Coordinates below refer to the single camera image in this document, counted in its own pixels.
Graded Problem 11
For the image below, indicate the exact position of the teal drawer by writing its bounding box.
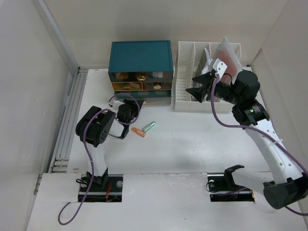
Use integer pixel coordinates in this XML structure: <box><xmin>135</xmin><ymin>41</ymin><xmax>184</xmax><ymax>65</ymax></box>
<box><xmin>114</xmin><ymin>90</ymin><xmax>172</xmax><ymax>105</ymax></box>
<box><xmin>108</xmin><ymin>71</ymin><xmax>173</xmax><ymax>82</ymax></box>

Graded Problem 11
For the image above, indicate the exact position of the teal desktop drawer cabinet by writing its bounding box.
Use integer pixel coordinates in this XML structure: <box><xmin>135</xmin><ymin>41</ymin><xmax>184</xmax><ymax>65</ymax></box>
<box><xmin>107</xmin><ymin>40</ymin><xmax>174</xmax><ymax>106</ymax></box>

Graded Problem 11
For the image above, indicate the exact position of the orange drawer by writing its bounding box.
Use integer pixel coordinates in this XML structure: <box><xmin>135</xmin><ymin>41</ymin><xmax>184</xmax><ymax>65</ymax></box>
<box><xmin>142</xmin><ymin>81</ymin><xmax>172</xmax><ymax>90</ymax></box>

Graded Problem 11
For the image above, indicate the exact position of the mint green highlighter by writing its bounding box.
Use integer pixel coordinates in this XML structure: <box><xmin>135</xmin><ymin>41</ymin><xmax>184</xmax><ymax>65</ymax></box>
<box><xmin>142</xmin><ymin>121</ymin><xmax>156</xmax><ymax>133</ymax></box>

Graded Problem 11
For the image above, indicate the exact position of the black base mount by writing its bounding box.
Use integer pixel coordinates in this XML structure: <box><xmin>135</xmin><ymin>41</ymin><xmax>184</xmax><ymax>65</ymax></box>
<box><xmin>76</xmin><ymin>175</ymin><xmax>124</xmax><ymax>203</ymax></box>
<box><xmin>205</xmin><ymin>165</ymin><xmax>255</xmax><ymax>202</ymax></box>

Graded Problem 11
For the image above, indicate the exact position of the grey spiral setup guide booklet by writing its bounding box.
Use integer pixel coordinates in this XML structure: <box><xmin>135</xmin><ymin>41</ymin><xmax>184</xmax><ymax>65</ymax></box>
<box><xmin>192</xmin><ymin>48</ymin><xmax>212</xmax><ymax>77</ymax></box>

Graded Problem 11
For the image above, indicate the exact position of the aluminium rail frame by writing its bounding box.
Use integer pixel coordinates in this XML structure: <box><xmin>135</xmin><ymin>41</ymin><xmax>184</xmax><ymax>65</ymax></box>
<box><xmin>47</xmin><ymin>68</ymin><xmax>88</xmax><ymax>173</ymax></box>

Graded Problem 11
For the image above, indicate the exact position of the yellow drawer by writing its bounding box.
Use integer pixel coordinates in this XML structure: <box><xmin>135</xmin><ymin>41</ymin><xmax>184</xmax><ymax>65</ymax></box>
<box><xmin>112</xmin><ymin>82</ymin><xmax>142</xmax><ymax>91</ymax></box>

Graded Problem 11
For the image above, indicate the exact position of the white four-slot file rack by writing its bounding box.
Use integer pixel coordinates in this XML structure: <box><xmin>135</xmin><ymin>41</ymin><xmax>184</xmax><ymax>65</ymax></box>
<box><xmin>173</xmin><ymin>41</ymin><xmax>242</xmax><ymax>113</ymax></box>

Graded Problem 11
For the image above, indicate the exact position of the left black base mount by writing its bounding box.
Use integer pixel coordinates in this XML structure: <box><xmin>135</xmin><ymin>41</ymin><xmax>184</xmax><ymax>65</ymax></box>
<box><xmin>76</xmin><ymin>175</ymin><xmax>124</xmax><ymax>203</ymax></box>

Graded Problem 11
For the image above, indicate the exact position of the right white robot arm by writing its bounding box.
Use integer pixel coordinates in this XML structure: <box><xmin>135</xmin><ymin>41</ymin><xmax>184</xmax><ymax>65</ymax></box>
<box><xmin>186</xmin><ymin>70</ymin><xmax>308</xmax><ymax>210</ymax></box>

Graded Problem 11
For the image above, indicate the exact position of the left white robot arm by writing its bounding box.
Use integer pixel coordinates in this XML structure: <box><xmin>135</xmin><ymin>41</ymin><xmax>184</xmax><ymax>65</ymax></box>
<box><xmin>76</xmin><ymin>98</ymin><xmax>144</xmax><ymax>192</ymax></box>

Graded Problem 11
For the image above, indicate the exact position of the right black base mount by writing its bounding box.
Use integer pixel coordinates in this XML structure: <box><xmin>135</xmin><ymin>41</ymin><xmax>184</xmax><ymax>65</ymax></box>
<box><xmin>205</xmin><ymin>165</ymin><xmax>255</xmax><ymax>202</ymax></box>

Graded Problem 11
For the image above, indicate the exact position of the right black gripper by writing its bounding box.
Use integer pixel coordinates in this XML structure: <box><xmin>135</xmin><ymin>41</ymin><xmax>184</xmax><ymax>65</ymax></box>
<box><xmin>185</xmin><ymin>71</ymin><xmax>242</xmax><ymax>105</ymax></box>

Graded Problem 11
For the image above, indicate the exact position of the orange highlighter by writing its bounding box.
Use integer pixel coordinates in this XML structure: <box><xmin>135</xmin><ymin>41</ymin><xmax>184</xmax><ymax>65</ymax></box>
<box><xmin>131</xmin><ymin>128</ymin><xmax>146</xmax><ymax>137</ymax></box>

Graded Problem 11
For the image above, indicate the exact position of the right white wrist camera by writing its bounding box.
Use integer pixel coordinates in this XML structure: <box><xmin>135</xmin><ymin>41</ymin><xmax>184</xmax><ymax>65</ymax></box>
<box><xmin>211</xmin><ymin>58</ymin><xmax>228</xmax><ymax>79</ymax></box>

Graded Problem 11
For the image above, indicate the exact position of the clear zip pouch red card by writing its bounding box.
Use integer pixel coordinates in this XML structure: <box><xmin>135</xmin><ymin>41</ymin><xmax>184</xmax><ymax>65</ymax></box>
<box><xmin>213</xmin><ymin>37</ymin><xmax>243</xmax><ymax>82</ymax></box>

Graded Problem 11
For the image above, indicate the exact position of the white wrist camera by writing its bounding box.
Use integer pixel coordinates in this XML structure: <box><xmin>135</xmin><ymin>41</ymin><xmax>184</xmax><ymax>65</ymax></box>
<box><xmin>109</xmin><ymin>99</ymin><xmax>124</xmax><ymax>110</ymax></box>
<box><xmin>211</xmin><ymin>58</ymin><xmax>228</xmax><ymax>79</ymax></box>

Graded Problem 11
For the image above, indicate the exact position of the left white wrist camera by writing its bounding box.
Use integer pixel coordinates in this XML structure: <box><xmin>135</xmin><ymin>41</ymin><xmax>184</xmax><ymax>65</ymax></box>
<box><xmin>109</xmin><ymin>99</ymin><xmax>124</xmax><ymax>110</ymax></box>

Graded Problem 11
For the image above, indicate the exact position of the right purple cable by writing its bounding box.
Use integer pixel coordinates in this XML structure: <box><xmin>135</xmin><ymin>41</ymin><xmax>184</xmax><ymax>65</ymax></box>
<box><xmin>210</xmin><ymin>73</ymin><xmax>308</xmax><ymax>216</ymax></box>

